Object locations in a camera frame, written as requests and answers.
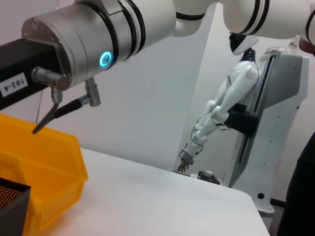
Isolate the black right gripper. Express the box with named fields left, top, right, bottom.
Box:
left=0, top=38, right=62, bottom=111

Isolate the black mesh pen holder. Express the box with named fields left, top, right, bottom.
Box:
left=0, top=177, right=32, bottom=236

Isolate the yellow plastic bin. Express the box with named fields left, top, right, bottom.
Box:
left=0, top=113, right=89, bottom=231

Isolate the white humanoid robot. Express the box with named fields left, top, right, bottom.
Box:
left=176, top=33, right=262, bottom=173

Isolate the small black device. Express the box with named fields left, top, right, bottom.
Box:
left=197, top=169, right=221, bottom=185

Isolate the black carriage block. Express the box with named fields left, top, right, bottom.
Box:
left=227, top=103, right=259, bottom=135

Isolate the grey robot lift column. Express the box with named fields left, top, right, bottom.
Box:
left=227, top=48, right=310, bottom=218

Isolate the white printed paper cup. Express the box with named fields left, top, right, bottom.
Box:
left=286, top=36, right=301, bottom=54

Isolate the person in dark clothing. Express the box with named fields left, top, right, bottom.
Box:
left=278, top=130, right=315, bottom=236

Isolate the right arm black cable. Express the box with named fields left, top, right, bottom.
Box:
left=31, top=66, right=102, bottom=135

